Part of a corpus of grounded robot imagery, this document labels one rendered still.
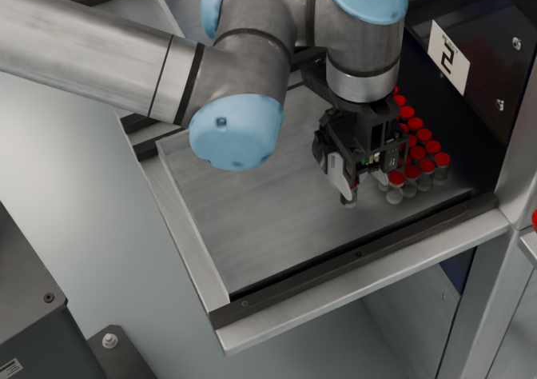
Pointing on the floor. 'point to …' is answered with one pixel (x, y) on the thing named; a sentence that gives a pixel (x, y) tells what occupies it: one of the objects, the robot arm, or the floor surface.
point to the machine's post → (499, 256)
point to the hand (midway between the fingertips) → (347, 176)
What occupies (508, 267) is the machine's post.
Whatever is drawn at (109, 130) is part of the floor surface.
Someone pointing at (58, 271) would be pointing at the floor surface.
